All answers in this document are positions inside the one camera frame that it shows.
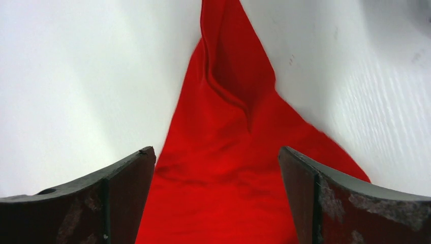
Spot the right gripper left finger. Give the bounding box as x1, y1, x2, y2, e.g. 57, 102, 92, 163
1, 146, 156, 243

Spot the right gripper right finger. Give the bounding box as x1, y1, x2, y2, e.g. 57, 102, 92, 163
279, 147, 430, 244

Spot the red t shirt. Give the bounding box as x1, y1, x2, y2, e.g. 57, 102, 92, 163
136, 1, 368, 243

